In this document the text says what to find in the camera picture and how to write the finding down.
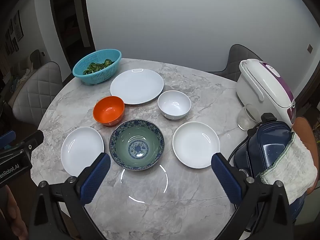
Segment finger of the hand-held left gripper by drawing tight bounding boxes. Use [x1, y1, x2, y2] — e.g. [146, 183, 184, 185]
[0, 131, 16, 151]
[11, 129, 45, 155]

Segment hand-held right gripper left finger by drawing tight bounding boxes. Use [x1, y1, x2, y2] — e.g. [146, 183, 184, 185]
[27, 152, 111, 240]

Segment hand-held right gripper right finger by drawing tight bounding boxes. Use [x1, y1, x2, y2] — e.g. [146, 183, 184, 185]
[211, 152, 298, 240]

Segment small white deep plate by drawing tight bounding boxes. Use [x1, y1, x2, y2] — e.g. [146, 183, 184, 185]
[61, 127, 105, 177]
[172, 121, 221, 169]

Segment blue patterned green bowl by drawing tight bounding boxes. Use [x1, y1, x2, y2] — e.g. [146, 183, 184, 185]
[109, 119, 165, 172]

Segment orange bowl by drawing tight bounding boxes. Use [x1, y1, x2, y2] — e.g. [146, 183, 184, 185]
[93, 96, 125, 127]

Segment white bowl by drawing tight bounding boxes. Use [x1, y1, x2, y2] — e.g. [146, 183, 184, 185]
[157, 90, 192, 120]

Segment large white plate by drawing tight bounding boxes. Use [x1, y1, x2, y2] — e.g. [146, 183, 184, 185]
[110, 69, 164, 105]

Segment person's left hand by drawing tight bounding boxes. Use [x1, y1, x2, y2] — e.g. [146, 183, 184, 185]
[0, 185, 28, 240]

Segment grey quilted chair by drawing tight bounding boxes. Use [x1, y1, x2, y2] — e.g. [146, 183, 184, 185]
[12, 62, 63, 125]

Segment navy blue electric cooker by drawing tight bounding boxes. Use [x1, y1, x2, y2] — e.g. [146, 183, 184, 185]
[230, 113, 307, 233]

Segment white dish towel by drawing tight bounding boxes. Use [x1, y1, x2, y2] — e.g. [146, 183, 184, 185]
[260, 131, 316, 205]

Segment clear glass cup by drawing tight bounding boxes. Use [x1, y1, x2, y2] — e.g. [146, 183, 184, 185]
[237, 104, 262, 131]

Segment green leafy vegetables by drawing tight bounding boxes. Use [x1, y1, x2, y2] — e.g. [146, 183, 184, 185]
[82, 59, 115, 75]

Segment white and purple rice cooker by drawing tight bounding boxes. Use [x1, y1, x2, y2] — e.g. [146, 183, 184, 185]
[236, 59, 296, 127]

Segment teal plastic colander basket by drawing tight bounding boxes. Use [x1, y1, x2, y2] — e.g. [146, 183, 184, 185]
[72, 49, 122, 85]

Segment dark grey chair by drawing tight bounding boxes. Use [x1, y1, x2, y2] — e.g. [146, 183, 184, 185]
[207, 44, 263, 82]

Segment black power cable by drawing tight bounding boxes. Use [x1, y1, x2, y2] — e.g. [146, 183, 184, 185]
[227, 127, 258, 233]

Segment group of wall picture frames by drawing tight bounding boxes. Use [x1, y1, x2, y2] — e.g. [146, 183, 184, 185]
[5, 10, 24, 55]

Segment dark wooden door frame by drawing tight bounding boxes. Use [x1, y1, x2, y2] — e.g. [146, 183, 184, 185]
[49, 0, 95, 54]

